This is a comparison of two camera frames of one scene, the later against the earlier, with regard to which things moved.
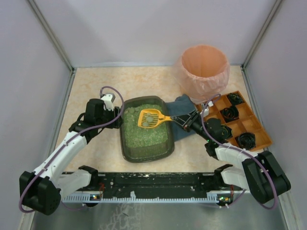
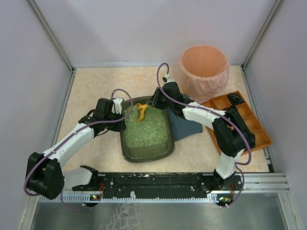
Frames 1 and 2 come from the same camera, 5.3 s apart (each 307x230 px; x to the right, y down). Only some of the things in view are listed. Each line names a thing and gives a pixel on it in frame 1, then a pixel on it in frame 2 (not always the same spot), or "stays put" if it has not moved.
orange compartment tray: (240, 124) stays put
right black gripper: (188, 121) -> (156, 99)
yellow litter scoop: (150, 118) -> (142, 107)
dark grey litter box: (146, 135) stays put
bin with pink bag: (202, 72) stays put
